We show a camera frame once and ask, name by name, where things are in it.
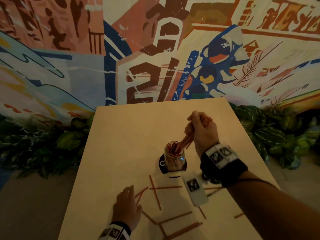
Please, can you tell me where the white marker tag device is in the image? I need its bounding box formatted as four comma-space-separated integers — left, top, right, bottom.
182, 173, 209, 207

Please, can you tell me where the white marker wrist tracker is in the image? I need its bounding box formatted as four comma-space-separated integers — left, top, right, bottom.
205, 143, 238, 170

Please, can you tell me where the white marker wrist band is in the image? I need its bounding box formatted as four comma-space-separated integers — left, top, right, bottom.
98, 221, 132, 240

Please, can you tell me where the clear glass jar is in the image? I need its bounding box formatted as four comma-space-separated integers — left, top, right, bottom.
164, 141, 187, 172

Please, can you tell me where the person's right hand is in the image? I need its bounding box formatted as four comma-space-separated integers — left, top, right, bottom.
184, 110, 220, 158

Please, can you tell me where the person's left hand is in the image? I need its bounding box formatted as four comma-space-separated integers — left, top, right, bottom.
111, 185, 143, 232

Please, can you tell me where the black round coaster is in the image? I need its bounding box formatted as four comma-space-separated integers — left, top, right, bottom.
159, 154, 187, 178

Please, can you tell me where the person's right forearm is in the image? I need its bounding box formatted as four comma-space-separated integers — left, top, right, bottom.
226, 170, 320, 240

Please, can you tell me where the black wrist strap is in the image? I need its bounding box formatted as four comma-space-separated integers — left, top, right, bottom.
200, 142, 249, 188

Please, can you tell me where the red stick bundle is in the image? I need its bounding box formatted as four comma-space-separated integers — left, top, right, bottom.
178, 117, 213, 151

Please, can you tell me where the green leafy plant bed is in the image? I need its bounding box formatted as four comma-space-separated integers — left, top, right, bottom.
0, 113, 96, 179
229, 102, 320, 171

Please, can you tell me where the cluster of red sticks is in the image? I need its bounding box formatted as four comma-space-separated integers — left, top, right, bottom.
166, 142, 183, 158

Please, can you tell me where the loose red sticks group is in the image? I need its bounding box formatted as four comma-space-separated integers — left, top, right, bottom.
134, 175, 244, 240

